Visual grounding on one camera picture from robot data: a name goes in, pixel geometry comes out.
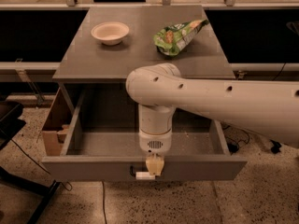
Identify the white gripper with vent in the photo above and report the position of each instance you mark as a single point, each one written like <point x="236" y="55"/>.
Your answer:
<point x="155" y="144"/>

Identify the grey top drawer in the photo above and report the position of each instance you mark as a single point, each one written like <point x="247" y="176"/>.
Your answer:
<point x="198" y="152"/>

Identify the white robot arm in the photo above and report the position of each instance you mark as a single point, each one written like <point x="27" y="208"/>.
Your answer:
<point x="270" y="109"/>

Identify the grey drawer cabinet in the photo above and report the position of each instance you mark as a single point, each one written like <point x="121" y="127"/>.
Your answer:
<point x="92" y="75"/>

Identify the cardboard box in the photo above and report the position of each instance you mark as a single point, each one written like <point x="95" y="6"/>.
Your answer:
<point x="56" y="125"/>

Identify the black stand leg right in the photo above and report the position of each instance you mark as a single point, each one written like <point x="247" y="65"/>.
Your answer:
<point x="276" y="147"/>

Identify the green chip bag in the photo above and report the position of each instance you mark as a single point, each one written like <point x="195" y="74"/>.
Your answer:
<point x="172" y="40"/>

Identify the white paper bowl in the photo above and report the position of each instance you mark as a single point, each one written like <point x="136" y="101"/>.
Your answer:
<point x="110" y="33"/>

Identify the black bin left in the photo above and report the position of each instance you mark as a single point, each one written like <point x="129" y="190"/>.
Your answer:
<point x="10" y="122"/>

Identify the black power adapter with cable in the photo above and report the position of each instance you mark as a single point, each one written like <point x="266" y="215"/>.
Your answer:
<point x="233" y="145"/>

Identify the black stand frame left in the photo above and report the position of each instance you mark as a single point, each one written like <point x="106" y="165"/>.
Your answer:
<point x="45" y="192"/>

